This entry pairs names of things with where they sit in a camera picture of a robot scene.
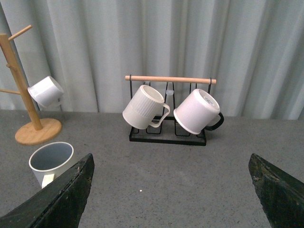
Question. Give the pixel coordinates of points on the grey curtain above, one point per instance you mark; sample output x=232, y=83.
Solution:
x=253, y=48

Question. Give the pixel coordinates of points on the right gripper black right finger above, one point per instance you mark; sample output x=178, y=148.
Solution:
x=280, y=194

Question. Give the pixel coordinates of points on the cream ribbed mug grey inside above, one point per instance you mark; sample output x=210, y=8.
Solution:
x=51, y=160

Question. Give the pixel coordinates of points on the white mug black handle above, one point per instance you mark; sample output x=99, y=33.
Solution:
x=199, y=111

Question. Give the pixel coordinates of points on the black wire mug rack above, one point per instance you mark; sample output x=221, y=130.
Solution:
x=170, y=132

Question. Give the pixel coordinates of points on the white mug on tree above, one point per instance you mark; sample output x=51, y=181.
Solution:
x=46, y=92

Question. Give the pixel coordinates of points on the cream ribbed mug on rack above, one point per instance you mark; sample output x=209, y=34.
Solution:
x=143, y=107

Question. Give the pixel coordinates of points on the wooden mug tree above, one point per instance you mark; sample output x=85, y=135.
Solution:
x=38, y=130

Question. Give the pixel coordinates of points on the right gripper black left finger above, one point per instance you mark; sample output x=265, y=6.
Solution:
x=60, y=204

